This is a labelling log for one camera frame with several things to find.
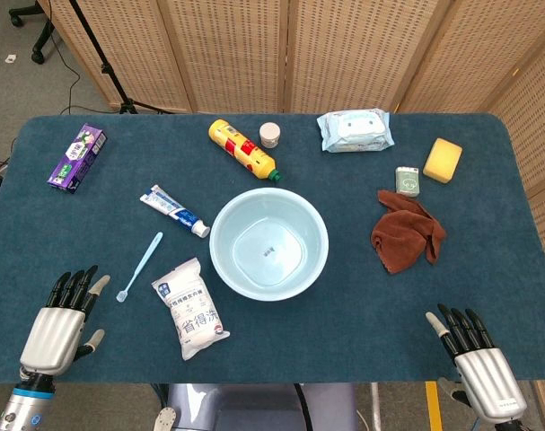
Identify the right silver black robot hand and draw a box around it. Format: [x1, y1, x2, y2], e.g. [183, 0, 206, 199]
[425, 303, 528, 426]

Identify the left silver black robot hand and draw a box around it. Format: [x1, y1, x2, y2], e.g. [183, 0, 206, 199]
[19, 264, 111, 377]

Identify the light blue toothbrush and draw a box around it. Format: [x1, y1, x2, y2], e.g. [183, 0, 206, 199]
[116, 231, 164, 303]

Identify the blue white toothpaste tube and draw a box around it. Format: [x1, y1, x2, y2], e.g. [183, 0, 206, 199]
[139, 184, 211, 239]

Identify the light blue plastic basin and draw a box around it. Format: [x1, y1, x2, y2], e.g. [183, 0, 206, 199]
[208, 188, 330, 303]

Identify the yellow floor tape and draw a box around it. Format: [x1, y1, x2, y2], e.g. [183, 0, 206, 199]
[425, 381, 444, 431]

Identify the metal table leg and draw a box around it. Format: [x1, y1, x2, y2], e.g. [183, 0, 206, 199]
[370, 383, 383, 431]

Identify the dark blue table cloth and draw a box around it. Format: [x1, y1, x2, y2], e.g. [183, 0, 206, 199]
[0, 112, 545, 386]

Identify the brown towel cloth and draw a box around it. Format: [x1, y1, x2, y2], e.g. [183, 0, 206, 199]
[371, 189, 448, 275]

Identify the purple toothpaste box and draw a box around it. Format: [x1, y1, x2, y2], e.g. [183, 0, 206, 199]
[46, 123, 109, 195]

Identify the small green soap box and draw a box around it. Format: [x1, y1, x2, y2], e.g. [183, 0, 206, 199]
[394, 166, 421, 198]

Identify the grey robot torso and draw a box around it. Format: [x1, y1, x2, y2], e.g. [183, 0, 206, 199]
[153, 383, 361, 431]

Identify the yellow sponge block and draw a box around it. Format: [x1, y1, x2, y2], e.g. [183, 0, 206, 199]
[422, 137, 463, 184]

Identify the yellow red canister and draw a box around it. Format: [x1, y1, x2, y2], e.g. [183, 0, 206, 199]
[207, 119, 284, 183]

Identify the black tripod stand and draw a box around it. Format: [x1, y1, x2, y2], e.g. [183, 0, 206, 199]
[67, 0, 174, 116]

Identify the light blue wet wipes pack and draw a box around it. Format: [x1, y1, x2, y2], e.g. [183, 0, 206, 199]
[316, 108, 396, 154]

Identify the black office chair base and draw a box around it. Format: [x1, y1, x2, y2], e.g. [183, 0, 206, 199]
[9, 0, 56, 66]

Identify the small white round jar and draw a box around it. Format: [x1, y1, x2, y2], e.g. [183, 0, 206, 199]
[259, 122, 282, 149]

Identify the black floor cable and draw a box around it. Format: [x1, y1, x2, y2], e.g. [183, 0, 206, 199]
[47, 26, 123, 118]

